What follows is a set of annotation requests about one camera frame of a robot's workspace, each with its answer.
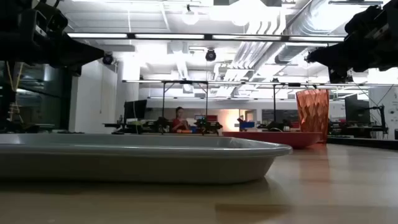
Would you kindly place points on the orange faceted plastic cup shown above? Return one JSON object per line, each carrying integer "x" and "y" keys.
{"x": 312, "y": 112}

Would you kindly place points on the black ceiling spotlight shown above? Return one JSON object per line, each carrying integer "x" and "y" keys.
{"x": 108, "y": 58}
{"x": 211, "y": 55}

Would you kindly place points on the pink plastic plate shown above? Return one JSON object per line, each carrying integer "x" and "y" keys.
{"x": 280, "y": 138}

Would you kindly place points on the person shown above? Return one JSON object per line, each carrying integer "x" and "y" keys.
{"x": 179, "y": 123}

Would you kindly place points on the dark glass cabinet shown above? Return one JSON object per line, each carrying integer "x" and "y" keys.
{"x": 43, "y": 96}

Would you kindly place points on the black metal rig frame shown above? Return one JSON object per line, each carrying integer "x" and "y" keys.
{"x": 275, "y": 102}
{"x": 185, "y": 82}

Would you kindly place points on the grey plastic tray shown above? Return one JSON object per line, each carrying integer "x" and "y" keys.
{"x": 133, "y": 161}

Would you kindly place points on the blue storage box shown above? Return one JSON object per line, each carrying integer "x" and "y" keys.
{"x": 247, "y": 125}

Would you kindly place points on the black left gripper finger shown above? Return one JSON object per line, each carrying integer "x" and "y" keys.
{"x": 81, "y": 54}

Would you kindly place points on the black computer monitor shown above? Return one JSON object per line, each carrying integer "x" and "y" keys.
{"x": 357, "y": 109}
{"x": 135, "y": 109}

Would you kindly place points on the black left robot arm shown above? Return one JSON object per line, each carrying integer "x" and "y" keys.
{"x": 6, "y": 99}

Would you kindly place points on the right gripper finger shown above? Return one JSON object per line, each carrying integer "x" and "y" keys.
{"x": 340, "y": 76}
{"x": 332, "y": 57}

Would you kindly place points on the black background robot arm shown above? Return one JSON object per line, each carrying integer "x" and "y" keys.
{"x": 210, "y": 126}

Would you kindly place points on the round white pendant lamp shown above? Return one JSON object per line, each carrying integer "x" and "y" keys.
{"x": 190, "y": 17}

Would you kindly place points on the silver ventilation duct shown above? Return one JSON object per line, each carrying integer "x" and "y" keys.
{"x": 292, "y": 53}

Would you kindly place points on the long ceiling light bar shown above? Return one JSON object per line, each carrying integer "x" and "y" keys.
{"x": 205, "y": 37}

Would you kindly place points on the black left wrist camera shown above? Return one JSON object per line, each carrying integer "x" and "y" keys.
{"x": 46, "y": 18}

